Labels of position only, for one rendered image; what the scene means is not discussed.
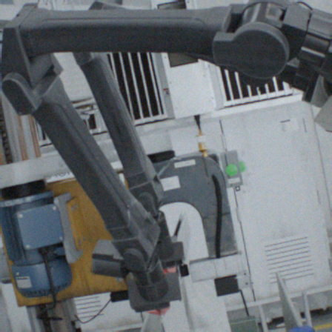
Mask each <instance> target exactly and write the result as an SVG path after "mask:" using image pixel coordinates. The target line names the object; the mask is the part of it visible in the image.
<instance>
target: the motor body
mask: <svg viewBox="0 0 332 332"><path fill-rule="evenodd" d="M53 196H54V193H53V191H52V190H46V191H42V190H41V191H37V192H34V193H29V195H26V196H14V197H10V198H8V199H3V200H0V222H1V229H2V233H3V237H4V243H5V246H6V250H7V256H8V259H10V260H11V261H14V264H12V265H11V266H10V269H11V272H12V274H13V278H14V281H15V284H16V289H17V291H18V292H19V293H20V294H21V295H23V296H27V297H30V298H35V297H40V296H46V295H50V294H52V290H51V286H50V283H49V279H48V275H47V269H46V265H45V263H44V259H43V256H42V255H41V254H40V253H39V249H38V248H34V249H31V250H25V249H24V248H23V246H22V245H21V244H20V241H19V235H18V231H17V227H16V221H15V217H14V215H15V213H16V212H19V211H22V210H28V209H31V208H37V207H40V206H44V205H51V204H54V197H53ZM59 244H60V243H57V244H54V245H48V246H47V248H48V253H47V258H48V262H49V267H50V273H51V276H52V280H53V286H54V288H55V292H56V293H59V292H61V291H63V290H64V289H66V288H68V287H69V286H70V284H71V282H72V280H73V274H72V270H71V266H70V264H68V263H67V258H66V254H64V255H60V256H57V254H56V255H53V249H52V247H55V246H58V245H59Z"/></svg>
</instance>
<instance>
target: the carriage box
mask: <svg viewBox="0 0 332 332"><path fill-rule="evenodd" d="M46 190H52V191H53V193H54V196H53V197H54V198H56V197H58V196H60V195H62V194H64V193H68V192H70V194H71V196H72V198H74V197H75V196H80V198H81V201H82V209H83V212H84V219H85V222H86V225H87V230H88V234H89V237H90V241H89V242H88V243H87V244H86V245H85V246H84V247H83V254H82V255H81V256H80V257H79V258H78V259H77V260H76V261H75V262H74V263H73V264H70V266H71V270H72V274H73V280H72V282H71V284H70V286H69V287H68V288H66V289H64V290H63V291H61V292H59V293H56V301H62V300H66V299H73V298H78V297H86V296H93V295H97V294H101V293H109V292H110V293H112V292H116V291H124V290H128V287H127V281H128V280H129V279H133V274H132V272H129V274H128V275H127V277H126V278H125V279H122V278H116V277H110V276H101V275H99V274H95V273H94V272H93V261H92V256H91V254H92V252H93V250H94V247H95V246H96V243H97V242H98V240H100V239H103V240H113V237H112V236H111V235H110V234H109V233H108V231H107V229H106V227H105V226H104V222H103V220H102V217H101V215H100V213H99V212H98V211H97V209H96V208H95V207H94V205H93V204H92V202H91V201H90V199H89V197H88V196H87V194H86V193H85V192H84V190H83V189H82V187H81V186H80V184H79V182H78V181H77V180H76V178H75V177H70V178H66V179H60V180H56V181H51V182H48V183H47V187H46V189H44V190H42V191H46ZM0 234H1V240H2V244H3V247H4V253H5V257H6V260H7V266H8V268H9V271H10V277H11V280H12V284H13V290H14V294H15V298H16V304H17V307H18V308H21V307H24V306H28V305H35V304H37V305H39V304H42V303H47V302H53V295H48V296H42V297H38V298H35V299H27V297H26V296H23V295H21V294H20V293H19V292H18V291H17V289H16V284H15V281H14V278H13V274H12V272H11V269H10V266H11V265H12V264H14V261H11V260H10V259H8V256H7V250H6V246H5V243H4V237H3V233H2V229H1V222H0Z"/></svg>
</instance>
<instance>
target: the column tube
mask: <svg viewBox="0 0 332 332"><path fill-rule="evenodd" d="M0 96H1V103H2V107H3V108H2V110H3V113H4V115H3V117H4V119H5V123H6V128H7V133H8V139H9V143H10V151H11V153H12V157H13V163H17V162H22V161H24V160H27V159H34V158H38V157H42V154H41V150H40V147H39V140H38V136H37V132H36V122H35V119H34V117H33V116H32V115H31V114H28V115H23V116H18V114H17V113H16V111H15V110H14V109H13V107H12V106H11V105H10V103H9V101H8V100H7V98H6V96H5V95H4V94H3V93H2V91H1V88H0ZM4 165H6V160H5V155H4V149H3V145H2V139H1V135H0V166H4ZM45 306H47V307H51V306H53V302H47V303H45ZM25 307H26V311H27V317H28V318H29V321H30V327H31V331H32V332H44V326H43V322H42V319H36V316H37V315H38V314H39V313H40V307H39V305H37V304H35V305H28V306H25ZM75 315H76V316H77V317H78V314H77V310H76V303H75V300H74V298H73V299H66V300H62V301H56V306H55V308H54V309H52V310H48V317H61V318H63V320H52V319H50V324H51V326H50V327H51V328H52V332H76V329H75V326H74V325H73V324H72V320H73V321H74V320H75V319H77V318H76V317H75Z"/></svg>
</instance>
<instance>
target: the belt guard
mask: <svg viewBox="0 0 332 332"><path fill-rule="evenodd" d="M139 138H140V139H141V142H142V145H143V147H144V149H145V152H146V154H147V155H151V154H156V153H162V152H166V151H170V150H172V148H173V144H172V140H171V136H170V131H169V130H163V131H159V132H155V133H148V134H144V135H143V136H139ZM99 147H100V149H101V150H102V152H103V153H104V154H105V155H106V157H107V158H108V160H109V161H110V163H111V162H117V161H120V160H119V157H118V155H117V153H116V150H115V147H114V145H113V143H112V142H107V143H103V144H99ZM65 173H71V171H70V169H69V168H68V166H67V165H66V163H65V162H64V160H63V158H62V157H61V156H60V155H59V153H56V154H52V155H48V156H42V157H38V158H34V159H27V160H24V161H22V162H17V163H13V164H9V165H4V166H0V188H2V187H8V186H12V185H19V184H23V183H26V182H31V181H36V180H39V179H45V178H48V177H52V176H58V175H62V174H65Z"/></svg>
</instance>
